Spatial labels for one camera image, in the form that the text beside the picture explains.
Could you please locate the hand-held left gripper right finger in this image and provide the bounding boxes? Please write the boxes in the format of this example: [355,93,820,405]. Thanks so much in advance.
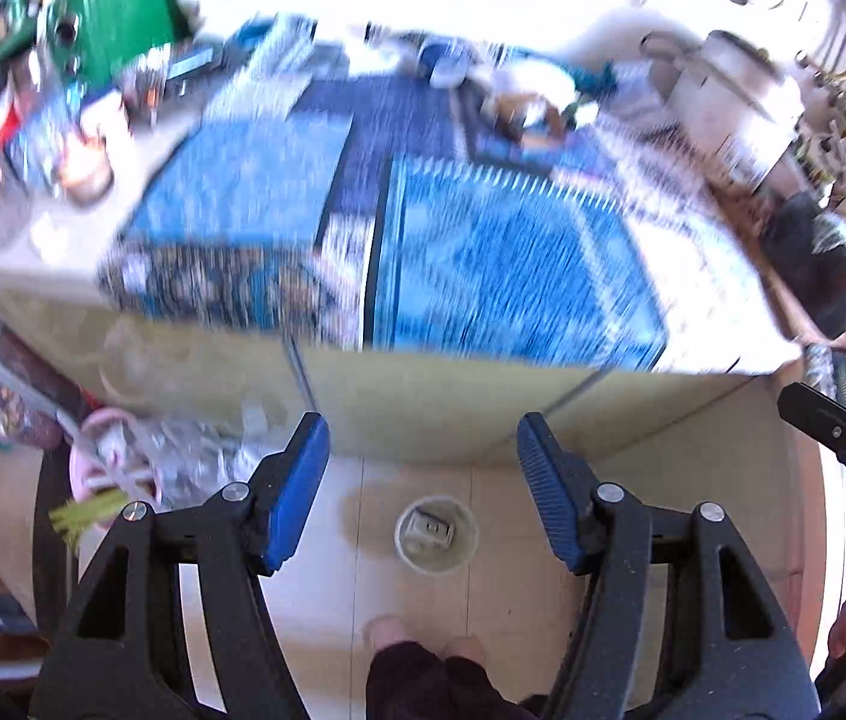
[516,411,821,720]

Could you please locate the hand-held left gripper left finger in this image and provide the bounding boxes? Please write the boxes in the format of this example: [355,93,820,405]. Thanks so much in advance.
[29,411,332,720]

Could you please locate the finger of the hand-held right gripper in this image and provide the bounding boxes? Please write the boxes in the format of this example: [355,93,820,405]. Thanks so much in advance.
[777,382,846,518]

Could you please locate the small white waste bin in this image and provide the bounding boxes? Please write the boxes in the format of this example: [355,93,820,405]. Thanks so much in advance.
[394,496,479,577]

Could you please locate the clear plastic bag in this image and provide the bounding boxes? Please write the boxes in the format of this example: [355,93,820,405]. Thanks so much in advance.
[138,412,274,511]

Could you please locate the beige counter cabinet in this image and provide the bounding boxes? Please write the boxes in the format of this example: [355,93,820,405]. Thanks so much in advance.
[0,270,799,466]

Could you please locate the black bag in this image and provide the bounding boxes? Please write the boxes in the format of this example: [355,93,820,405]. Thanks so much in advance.
[760,195,846,338]

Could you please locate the pink plastic basin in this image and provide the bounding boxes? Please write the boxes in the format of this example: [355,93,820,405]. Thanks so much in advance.
[69,409,161,503]

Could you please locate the green stalks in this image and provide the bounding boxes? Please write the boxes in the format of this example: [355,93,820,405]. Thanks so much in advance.
[49,491,128,541]

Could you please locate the person's legs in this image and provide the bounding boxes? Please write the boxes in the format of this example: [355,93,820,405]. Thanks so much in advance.
[363,615,536,720]

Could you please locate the patterned blue tablecloth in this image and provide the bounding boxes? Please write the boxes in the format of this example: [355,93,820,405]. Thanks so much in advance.
[97,15,799,376]

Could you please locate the white rice cooker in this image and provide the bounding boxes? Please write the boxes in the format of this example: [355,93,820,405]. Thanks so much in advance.
[640,30,806,188]

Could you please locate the glass candle jar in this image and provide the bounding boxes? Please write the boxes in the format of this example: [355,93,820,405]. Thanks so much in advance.
[55,139,115,203]

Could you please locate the green box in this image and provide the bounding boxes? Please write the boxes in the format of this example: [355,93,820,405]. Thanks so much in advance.
[40,0,191,83]

